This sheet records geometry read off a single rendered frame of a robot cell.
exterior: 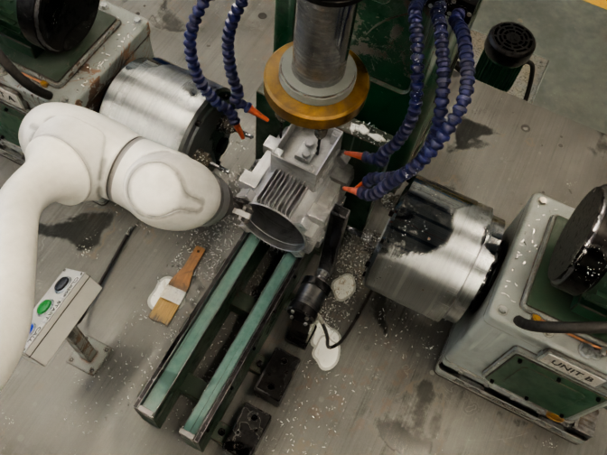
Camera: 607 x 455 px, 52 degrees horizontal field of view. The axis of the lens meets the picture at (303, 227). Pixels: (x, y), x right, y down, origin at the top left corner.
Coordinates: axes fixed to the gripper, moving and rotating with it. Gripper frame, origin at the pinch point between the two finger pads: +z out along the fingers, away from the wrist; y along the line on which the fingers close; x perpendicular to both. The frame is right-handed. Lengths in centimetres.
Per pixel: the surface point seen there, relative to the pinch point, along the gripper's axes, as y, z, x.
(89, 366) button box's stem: 17.0, 8.5, 45.0
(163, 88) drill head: 24.3, 1.2, -14.4
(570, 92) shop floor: -70, 185, -101
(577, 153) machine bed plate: -63, 63, -49
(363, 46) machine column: -7.8, 5.5, -38.2
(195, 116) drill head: 15.4, 0.4, -12.1
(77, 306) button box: 16.1, -11.4, 28.1
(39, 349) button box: 16.6, -16.8, 36.0
